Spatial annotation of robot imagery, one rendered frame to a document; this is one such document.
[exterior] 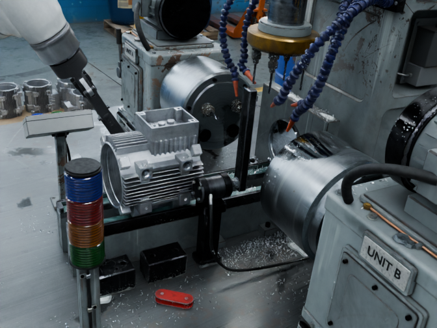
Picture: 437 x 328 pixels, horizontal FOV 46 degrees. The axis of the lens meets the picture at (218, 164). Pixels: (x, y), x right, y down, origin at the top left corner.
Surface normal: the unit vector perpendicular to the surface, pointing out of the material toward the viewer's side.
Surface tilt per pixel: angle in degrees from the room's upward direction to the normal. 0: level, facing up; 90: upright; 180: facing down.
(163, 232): 90
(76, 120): 60
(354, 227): 90
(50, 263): 0
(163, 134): 90
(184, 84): 51
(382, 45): 90
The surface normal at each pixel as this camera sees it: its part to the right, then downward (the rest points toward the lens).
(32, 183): 0.07, -0.88
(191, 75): -0.45, -0.62
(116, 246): 0.47, 0.44
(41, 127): 0.45, -0.05
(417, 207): -0.88, 0.16
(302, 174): -0.63, -0.44
